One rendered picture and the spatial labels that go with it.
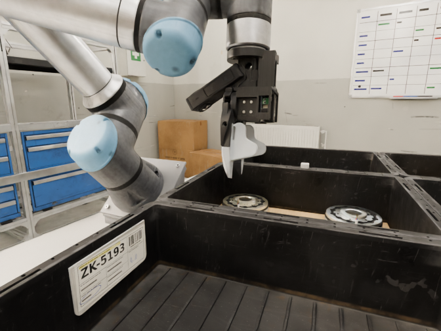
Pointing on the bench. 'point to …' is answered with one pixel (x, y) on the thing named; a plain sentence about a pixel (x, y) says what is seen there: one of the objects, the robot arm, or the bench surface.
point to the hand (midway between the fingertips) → (231, 169)
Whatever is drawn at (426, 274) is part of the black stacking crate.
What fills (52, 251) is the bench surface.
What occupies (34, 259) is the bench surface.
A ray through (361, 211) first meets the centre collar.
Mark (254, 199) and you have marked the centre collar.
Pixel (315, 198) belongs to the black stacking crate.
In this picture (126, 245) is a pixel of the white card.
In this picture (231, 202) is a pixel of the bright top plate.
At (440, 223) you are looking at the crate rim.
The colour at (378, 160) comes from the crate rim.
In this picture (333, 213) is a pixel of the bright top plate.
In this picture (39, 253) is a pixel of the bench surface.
